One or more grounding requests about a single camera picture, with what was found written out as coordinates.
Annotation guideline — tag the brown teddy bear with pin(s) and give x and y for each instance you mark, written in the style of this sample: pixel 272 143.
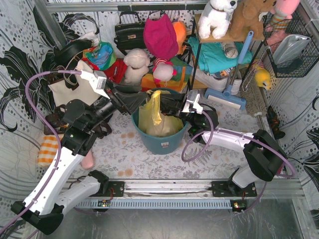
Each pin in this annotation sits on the brown teddy bear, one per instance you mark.
pixel 247 15

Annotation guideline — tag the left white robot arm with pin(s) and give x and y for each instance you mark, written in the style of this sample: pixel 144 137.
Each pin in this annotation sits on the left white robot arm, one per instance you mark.
pixel 45 207

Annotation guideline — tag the white sheep plush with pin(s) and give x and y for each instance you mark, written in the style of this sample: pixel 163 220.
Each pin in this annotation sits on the white sheep plush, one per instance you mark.
pixel 137 63

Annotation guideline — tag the yellow duck plush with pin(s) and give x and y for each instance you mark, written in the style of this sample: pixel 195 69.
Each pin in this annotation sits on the yellow duck plush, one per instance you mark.
pixel 261 75

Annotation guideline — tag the white dog plush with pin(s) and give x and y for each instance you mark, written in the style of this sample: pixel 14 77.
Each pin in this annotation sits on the white dog plush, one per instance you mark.
pixel 215 18

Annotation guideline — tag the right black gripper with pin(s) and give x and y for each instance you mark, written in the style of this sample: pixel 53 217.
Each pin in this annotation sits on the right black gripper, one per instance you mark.
pixel 180 105

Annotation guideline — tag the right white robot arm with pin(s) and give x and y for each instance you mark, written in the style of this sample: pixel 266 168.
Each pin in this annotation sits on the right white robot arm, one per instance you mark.
pixel 265 158

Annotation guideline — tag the teal trash bin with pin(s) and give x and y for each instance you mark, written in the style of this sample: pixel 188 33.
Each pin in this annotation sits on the teal trash bin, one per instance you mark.
pixel 159 145

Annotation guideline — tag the metal base rail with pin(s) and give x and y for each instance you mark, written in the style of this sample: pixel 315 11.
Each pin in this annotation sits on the metal base rail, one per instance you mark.
pixel 171 194

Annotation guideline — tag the red cloth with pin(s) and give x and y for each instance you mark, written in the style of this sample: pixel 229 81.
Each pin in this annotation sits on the red cloth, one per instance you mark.
pixel 115 71

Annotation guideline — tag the cream tote bag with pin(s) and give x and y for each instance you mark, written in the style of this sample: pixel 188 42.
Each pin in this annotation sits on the cream tote bag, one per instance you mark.
pixel 62 94

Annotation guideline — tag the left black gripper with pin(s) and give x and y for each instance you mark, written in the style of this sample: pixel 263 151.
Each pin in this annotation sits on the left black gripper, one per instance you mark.
pixel 116 100

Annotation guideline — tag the yellow trash bag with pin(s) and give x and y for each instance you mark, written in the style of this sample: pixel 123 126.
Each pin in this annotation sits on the yellow trash bag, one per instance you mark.
pixel 152 121

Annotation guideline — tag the pink plush toy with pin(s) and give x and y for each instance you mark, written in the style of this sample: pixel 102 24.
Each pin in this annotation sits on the pink plush toy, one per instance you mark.
pixel 281 17

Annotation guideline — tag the pink white doll plush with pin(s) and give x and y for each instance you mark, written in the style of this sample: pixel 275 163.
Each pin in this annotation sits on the pink white doll plush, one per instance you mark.
pixel 163 70

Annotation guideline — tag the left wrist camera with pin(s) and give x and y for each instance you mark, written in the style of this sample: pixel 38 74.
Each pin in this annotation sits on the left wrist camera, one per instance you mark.
pixel 97 81

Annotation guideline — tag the rainbow striped cloth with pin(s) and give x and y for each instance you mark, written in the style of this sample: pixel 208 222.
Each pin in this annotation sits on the rainbow striped cloth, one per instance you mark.
pixel 177 82

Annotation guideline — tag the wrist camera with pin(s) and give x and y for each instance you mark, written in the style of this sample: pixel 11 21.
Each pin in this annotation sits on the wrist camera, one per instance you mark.
pixel 97 81
pixel 191 104

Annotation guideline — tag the black handbag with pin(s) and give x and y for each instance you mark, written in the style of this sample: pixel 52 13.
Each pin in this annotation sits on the black handbag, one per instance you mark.
pixel 131 35

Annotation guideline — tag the colourful scarf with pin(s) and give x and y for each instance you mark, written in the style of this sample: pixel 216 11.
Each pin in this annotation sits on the colourful scarf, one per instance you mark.
pixel 101 57

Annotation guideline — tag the floral table mat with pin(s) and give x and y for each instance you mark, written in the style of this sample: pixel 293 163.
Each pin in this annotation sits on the floral table mat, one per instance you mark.
pixel 122 154

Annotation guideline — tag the silver pouch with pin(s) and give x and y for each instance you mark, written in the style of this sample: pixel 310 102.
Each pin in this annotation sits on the silver pouch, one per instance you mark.
pixel 290 48

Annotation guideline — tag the black wire basket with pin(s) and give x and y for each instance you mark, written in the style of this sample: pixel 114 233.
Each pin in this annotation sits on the black wire basket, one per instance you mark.
pixel 306 60

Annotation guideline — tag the blue lint roller mop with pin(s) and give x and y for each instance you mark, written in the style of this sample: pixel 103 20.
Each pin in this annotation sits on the blue lint roller mop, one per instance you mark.
pixel 225 97

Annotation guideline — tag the orange checkered towel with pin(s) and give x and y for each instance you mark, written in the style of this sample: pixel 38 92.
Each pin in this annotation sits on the orange checkered towel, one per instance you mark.
pixel 48 151

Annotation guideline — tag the black hat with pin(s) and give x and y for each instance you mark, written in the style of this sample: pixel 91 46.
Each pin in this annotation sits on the black hat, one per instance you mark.
pixel 63 56

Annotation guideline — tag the teal folded cloth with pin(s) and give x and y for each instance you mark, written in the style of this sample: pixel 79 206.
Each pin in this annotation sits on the teal folded cloth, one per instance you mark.
pixel 212 58

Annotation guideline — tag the grey chenille duster mop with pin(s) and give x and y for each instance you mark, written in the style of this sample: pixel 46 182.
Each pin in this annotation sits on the grey chenille duster mop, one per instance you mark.
pixel 255 104

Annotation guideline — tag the orange plush toy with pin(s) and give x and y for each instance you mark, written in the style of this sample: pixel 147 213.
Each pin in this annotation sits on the orange plush toy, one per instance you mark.
pixel 180 30

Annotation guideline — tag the magenta cloth bag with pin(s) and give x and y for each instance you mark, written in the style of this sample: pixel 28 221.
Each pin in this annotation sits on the magenta cloth bag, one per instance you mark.
pixel 160 37

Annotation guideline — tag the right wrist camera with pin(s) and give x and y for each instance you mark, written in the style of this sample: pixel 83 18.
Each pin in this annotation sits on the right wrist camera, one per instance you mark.
pixel 191 104

